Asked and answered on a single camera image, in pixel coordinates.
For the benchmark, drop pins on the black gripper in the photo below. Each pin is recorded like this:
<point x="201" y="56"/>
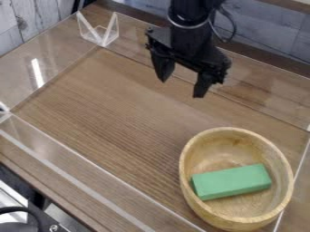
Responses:
<point x="187" y="46"/>

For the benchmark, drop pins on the green rectangular block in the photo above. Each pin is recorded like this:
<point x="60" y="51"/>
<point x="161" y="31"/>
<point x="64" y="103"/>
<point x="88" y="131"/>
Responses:
<point x="229" y="182"/>

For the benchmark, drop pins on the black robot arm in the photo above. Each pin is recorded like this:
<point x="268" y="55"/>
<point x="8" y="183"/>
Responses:
<point x="191" y="13"/>

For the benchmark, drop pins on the wooden bowl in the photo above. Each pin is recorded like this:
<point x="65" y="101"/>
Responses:
<point x="224" y="148"/>

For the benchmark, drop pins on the clear acrylic corner bracket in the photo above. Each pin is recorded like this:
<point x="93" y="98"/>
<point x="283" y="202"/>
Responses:
<point x="98" y="35"/>

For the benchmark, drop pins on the clear acrylic tray wall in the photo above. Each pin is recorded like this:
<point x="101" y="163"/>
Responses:
<point x="92" y="128"/>

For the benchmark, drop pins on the black metal table bracket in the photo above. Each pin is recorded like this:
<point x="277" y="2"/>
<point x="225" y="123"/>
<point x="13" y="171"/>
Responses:
<point x="37" y="204"/>

